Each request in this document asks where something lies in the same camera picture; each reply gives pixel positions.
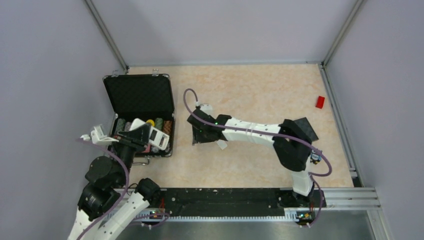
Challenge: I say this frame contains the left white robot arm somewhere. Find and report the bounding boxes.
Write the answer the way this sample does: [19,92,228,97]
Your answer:
[68,118,170,240]

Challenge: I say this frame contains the red toy brick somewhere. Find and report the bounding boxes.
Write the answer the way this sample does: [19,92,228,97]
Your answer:
[315,95,326,109]

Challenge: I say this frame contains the dark grey studded baseplate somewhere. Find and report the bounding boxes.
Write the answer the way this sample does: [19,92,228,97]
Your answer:
[294,117,319,142]

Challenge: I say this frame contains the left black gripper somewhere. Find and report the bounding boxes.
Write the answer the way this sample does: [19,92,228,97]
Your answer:
[109,121,152,186]

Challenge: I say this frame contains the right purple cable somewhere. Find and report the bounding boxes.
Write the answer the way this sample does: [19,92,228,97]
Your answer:
[183,88,333,226]

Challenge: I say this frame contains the blue owl toy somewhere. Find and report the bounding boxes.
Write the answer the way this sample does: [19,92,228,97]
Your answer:
[310,150,322,165]

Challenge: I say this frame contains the black poker chip case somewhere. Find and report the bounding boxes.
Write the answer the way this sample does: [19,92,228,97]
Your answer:
[102,73,176,158]

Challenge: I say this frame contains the white remote control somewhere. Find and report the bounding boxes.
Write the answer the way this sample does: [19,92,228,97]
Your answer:
[129,118,170,151]

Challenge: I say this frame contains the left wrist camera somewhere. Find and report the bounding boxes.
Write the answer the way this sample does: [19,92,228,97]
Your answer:
[80,124,117,146]

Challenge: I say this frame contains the white battery cover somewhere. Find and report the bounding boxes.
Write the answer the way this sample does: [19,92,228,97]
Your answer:
[216,140,228,150]

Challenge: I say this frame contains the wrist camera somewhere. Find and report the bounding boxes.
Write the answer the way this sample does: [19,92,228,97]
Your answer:
[80,124,117,146]
[195,101,213,116]

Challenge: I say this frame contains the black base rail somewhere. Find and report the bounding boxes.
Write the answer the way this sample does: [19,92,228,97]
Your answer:
[144,188,327,226]

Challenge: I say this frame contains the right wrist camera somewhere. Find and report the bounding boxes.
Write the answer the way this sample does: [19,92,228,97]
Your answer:
[195,101,213,116]

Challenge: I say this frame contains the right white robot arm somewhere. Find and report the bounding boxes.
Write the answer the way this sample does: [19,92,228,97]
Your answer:
[187,109,315,206]

